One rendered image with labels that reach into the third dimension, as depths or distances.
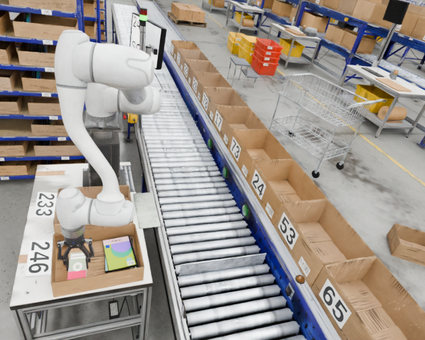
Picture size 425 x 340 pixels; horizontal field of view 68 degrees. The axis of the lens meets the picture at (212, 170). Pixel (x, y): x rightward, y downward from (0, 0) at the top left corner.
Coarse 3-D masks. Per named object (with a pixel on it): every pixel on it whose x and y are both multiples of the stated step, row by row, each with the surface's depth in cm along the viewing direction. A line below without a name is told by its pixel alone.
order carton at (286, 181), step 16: (272, 160) 198; (288, 160) 202; (272, 176) 207; (288, 176) 210; (304, 176) 193; (256, 192) 192; (272, 192) 174; (288, 192) 200; (304, 192) 194; (320, 192) 179; (272, 208) 175
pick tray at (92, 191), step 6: (90, 186) 180; (96, 186) 181; (102, 186) 182; (120, 186) 186; (126, 186) 187; (84, 192) 181; (90, 192) 182; (96, 192) 183; (126, 192) 189; (126, 198) 190; (54, 216) 158; (54, 222) 155; (132, 222) 167; (54, 228) 155; (60, 228) 156
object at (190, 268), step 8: (240, 256) 162; (248, 256) 163; (256, 256) 165; (264, 256) 167; (184, 264) 152; (192, 264) 153; (200, 264) 155; (208, 264) 157; (216, 264) 159; (224, 264) 161; (232, 264) 163; (240, 264) 165; (248, 264) 167; (256, 264) 170; (184, 272) 155; (192, 272) 157; (200, 272) 159
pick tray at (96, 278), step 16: (128, 224) 162; (96, 240) 161; (96, 256) 153; (64, 272) 143; (96, 272) 146; (112, 272) 137; (128, 272) 140; (64, 288) 133; (80, 288) 136; (96, 288) 140
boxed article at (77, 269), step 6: (78, 252) 148; (72, 258) 145; (78, 258) 145; (84, 258) 146; (72, 264) 142; (78, 264) 143; (84, 264) 143; (72, 270) 140; (78, 270) 140; (84, 270) 141; (72, 276) 138; (78, 276) 138; (84, 276) 139
